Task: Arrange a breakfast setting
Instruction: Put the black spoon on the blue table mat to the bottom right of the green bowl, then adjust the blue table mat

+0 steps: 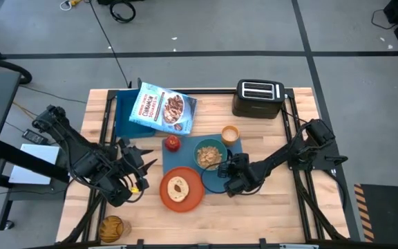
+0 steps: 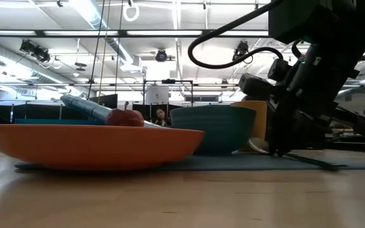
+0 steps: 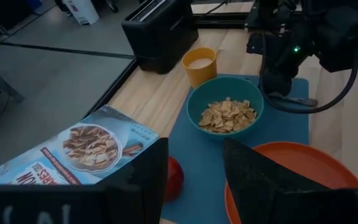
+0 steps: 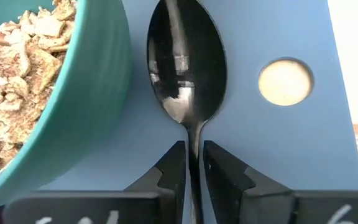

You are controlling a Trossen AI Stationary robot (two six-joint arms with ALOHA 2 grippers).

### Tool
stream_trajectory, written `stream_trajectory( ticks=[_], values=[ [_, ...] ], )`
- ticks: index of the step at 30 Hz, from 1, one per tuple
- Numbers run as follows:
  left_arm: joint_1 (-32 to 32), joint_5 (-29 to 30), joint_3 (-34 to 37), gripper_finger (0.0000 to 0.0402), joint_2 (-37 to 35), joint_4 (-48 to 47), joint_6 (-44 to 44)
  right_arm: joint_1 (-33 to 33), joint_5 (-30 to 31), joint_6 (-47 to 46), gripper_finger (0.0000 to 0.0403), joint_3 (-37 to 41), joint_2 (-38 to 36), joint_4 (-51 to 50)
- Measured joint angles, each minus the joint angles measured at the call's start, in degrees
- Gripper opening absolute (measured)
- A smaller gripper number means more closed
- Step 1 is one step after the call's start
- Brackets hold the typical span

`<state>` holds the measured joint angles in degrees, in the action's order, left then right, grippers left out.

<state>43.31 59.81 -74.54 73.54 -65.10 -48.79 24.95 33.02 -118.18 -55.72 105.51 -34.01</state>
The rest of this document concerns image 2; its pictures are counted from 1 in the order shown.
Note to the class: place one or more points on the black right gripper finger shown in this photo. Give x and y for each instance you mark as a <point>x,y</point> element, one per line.
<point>282,130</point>
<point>310,133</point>

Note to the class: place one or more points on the yellow cup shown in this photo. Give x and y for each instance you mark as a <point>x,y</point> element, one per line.
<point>260,120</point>

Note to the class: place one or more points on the silver spoon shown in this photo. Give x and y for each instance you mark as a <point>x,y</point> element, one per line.
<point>258,145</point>

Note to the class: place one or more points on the teal bowl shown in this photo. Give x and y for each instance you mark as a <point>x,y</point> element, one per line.
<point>214,130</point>

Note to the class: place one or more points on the red apple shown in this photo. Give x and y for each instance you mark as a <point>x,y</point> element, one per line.
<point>125,117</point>

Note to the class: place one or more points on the orange plate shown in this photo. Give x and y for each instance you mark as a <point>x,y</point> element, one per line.
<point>90,145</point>

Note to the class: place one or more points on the light blue cereal box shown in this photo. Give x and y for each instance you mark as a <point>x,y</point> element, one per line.
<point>87,109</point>

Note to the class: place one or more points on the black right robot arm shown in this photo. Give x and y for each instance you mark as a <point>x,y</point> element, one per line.
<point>328,19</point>

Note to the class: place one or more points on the blue placemat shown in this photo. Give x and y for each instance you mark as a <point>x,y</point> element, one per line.
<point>249,161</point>

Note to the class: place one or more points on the person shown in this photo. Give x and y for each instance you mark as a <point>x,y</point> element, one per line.
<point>161,117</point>

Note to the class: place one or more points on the white board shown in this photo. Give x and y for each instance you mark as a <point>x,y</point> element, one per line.
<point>157,95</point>

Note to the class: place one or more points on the black ceiling lamp cluster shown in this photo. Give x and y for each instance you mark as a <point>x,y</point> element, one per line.
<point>35,50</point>

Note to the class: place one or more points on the black ceiling camera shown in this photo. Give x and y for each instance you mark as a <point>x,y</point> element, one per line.
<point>161,55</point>

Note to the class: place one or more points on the black overhead frame bar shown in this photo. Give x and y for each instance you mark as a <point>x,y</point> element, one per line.
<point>74,33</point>

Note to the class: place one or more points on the silver ventilation duct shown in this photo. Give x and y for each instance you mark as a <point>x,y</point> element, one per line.
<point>17,63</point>

